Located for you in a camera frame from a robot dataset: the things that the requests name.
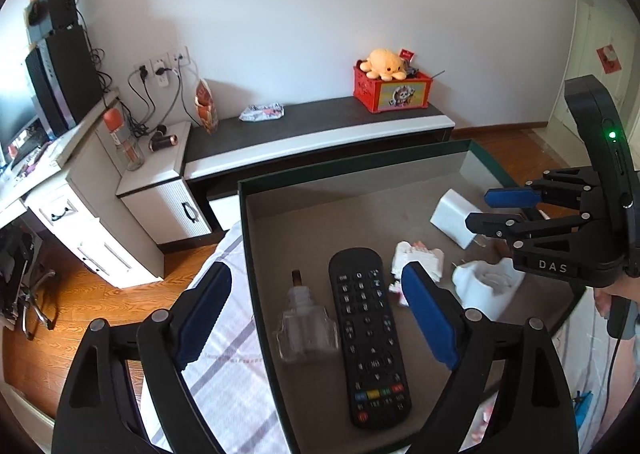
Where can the white nightstand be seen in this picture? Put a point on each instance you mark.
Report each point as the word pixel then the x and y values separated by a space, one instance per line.
pixel 160 204

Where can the pink white block toy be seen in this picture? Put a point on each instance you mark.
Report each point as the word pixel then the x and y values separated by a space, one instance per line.
pixel 425 254

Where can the yellow octopus plush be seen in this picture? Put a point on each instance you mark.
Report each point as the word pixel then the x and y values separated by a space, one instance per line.
pixel 382 63

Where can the pink storage box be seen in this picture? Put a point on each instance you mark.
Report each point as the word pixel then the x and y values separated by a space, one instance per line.
pixel 320 214

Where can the striped white blanket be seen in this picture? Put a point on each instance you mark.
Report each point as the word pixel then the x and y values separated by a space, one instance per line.
pixel 225 384

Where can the white desk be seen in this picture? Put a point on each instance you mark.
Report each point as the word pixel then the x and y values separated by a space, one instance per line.
pixel 110 234

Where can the white door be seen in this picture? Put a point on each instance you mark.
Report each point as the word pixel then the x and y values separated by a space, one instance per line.
pixel 590 44

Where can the white cup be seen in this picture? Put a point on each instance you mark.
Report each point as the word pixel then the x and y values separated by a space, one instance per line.
pixel 480 289

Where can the orange snack bag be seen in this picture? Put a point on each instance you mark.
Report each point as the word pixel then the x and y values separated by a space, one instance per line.
pixel 206 107

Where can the red crate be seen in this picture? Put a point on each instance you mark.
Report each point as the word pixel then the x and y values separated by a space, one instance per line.
pixel 392 94

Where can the black office chair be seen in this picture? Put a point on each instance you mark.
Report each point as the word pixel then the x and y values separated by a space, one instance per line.
pixel 22 274

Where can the black hair roller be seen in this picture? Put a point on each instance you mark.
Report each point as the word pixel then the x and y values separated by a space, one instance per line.
pixel 162 142

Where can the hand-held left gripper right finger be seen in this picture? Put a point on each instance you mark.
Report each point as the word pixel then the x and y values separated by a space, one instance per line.
pixel 427 314

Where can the person's right hand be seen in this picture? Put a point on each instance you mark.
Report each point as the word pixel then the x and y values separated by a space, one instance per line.
pixel 601 304

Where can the small red card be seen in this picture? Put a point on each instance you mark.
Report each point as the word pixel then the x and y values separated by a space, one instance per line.
pixel 407 56

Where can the black remote control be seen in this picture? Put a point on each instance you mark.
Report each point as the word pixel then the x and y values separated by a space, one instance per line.
pixel 370 344

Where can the clear glass bottle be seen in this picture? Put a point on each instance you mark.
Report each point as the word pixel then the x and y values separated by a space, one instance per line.
pixel 305 334

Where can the black computer tower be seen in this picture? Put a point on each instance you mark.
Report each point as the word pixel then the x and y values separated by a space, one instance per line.
pixel 70 79

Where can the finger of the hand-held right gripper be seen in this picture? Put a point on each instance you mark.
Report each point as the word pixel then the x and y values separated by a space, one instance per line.
pixel 500 226
pixel 510 196

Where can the orange cap bottle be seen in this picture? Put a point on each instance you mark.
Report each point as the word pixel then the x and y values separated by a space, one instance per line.
pixel 125 149

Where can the floral packet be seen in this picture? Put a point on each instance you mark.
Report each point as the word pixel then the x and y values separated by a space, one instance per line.
pixel 261 113

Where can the black box with round dial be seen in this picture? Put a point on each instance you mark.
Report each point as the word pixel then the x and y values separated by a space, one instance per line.
pixel 55 9

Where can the white charger adapter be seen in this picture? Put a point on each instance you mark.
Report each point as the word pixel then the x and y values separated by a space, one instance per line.
pixel 452 219

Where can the black computer monitor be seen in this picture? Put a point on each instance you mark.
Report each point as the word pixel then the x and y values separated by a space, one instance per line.
pixel 15 124

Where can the red door decoration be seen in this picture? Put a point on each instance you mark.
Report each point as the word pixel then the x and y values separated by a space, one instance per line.
pixel 608 57

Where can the blue plastic tool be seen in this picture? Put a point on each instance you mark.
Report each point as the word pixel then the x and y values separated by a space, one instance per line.
pixel 582 409

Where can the black top low cabinet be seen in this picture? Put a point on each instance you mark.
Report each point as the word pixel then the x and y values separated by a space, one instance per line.
pixel 300 129

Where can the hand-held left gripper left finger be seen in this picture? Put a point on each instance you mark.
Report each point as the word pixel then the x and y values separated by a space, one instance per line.
pixel 200 314

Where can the white wall sockets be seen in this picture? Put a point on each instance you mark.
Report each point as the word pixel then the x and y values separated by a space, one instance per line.
pixel 162 65

